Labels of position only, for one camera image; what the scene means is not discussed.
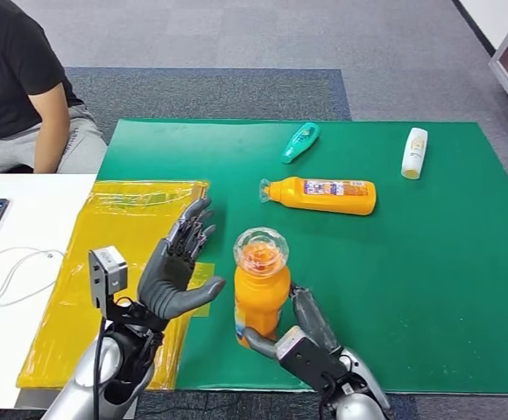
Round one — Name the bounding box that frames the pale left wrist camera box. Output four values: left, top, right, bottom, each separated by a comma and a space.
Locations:
88, 246, 129, 320

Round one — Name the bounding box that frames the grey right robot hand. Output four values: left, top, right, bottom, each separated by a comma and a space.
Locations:
241, 283, 351, 392

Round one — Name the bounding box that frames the orange bottle with clear cap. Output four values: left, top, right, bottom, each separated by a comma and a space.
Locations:
233, 227, 291, 349
259, 176, 377, 217

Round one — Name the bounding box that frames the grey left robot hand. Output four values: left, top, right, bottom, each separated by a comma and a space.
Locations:
136, 197, 226, 322

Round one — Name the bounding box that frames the teal green bottle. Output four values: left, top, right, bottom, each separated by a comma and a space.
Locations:
280, 122, 320, 165

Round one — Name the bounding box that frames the green table mat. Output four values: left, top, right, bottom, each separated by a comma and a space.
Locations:
97, 118, 508, 396

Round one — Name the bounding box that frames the white table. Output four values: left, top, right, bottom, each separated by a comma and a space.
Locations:
0, 173, 98, 411

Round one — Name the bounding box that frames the white cable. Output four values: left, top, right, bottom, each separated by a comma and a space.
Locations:
0, 248, 65, 309

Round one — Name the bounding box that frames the yellow plastic bag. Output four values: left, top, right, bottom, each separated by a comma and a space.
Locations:
16, 179, 215, 390

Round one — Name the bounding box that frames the white bottle with yellow cap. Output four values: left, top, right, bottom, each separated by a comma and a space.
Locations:
401, 127, 429, 180

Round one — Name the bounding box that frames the person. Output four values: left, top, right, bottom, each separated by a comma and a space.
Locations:
0, 0, 108, 174

